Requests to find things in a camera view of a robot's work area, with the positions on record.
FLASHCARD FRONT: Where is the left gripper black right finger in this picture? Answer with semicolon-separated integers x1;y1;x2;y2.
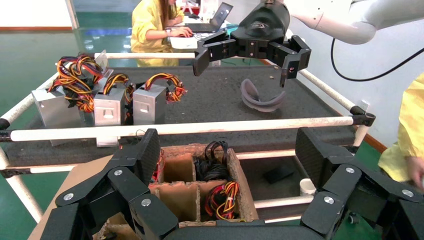
294;127;424;240

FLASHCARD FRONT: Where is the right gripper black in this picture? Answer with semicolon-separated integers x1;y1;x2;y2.
192;1;313;89

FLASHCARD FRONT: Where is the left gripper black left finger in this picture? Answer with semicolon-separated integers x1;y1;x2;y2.
39;128;180;240

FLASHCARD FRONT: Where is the cardboard box with dividers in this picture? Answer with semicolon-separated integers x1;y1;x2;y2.
28;143;260;240

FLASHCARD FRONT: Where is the short white pipe stub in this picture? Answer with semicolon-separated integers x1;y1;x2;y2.
299;178;318;197

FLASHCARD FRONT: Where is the black laptop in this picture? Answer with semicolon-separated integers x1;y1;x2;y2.
186;2;234;34

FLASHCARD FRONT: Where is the white pipe table leg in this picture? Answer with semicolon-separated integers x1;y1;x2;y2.
352;124;371;149
0;145;45;223

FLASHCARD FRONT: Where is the grey curved foam pad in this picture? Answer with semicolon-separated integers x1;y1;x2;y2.
240;78;287;114

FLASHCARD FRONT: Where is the black flat block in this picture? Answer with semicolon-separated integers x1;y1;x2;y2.
262;163;296;185

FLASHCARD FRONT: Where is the black pipe corner joint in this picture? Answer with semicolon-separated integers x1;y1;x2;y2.
0;117;12;143
349;105;377;128

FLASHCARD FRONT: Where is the white paper sheet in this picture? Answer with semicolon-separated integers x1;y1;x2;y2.
169;34;200;51

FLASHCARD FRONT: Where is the person in yellow coat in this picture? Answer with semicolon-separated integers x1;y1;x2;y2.
377;72;424;191

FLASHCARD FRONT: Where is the seated person in yellow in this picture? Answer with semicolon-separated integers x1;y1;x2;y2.
130;0;195;68

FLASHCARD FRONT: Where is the white label sign card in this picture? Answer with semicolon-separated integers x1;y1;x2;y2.
93;49;114;80

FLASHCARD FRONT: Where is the white building pillar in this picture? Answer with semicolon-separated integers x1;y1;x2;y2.
63;0;81;31

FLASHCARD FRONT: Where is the white pipe shelf rail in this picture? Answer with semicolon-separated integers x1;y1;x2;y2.
235;149;297;161
253;194;315;210
0;164;78;180

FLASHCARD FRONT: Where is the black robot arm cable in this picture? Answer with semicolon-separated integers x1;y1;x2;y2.
330;37;424;83

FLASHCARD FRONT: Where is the white pipe table rail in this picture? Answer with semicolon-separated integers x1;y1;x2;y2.
94;52;196;61
9;115;355;143
298;68;357;113
0;72;61;124

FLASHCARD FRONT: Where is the power supply with black cables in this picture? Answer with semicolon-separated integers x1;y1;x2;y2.
193;141;232;182

